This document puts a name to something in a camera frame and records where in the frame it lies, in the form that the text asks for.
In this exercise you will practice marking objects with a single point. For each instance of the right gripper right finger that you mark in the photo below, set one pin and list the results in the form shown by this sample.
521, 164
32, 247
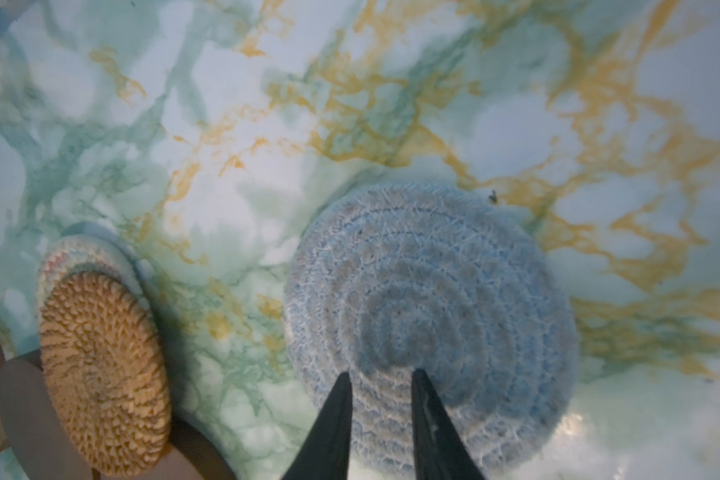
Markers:
439, 452

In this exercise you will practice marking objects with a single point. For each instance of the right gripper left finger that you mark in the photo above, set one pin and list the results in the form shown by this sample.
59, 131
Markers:
325, 453

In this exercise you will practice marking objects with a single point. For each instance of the grey blue knitted coaster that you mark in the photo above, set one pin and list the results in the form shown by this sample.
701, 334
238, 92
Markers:
401, 276

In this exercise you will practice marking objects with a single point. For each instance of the woven rattan coaster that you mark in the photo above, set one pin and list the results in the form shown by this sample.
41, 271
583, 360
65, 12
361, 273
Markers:
105, 373

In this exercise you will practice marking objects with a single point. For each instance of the dark brown round coaster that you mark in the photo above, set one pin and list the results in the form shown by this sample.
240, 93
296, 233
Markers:
32, 426

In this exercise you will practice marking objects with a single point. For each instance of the scratched brown round coaster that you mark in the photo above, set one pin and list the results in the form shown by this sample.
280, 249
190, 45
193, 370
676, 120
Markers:
188, 454

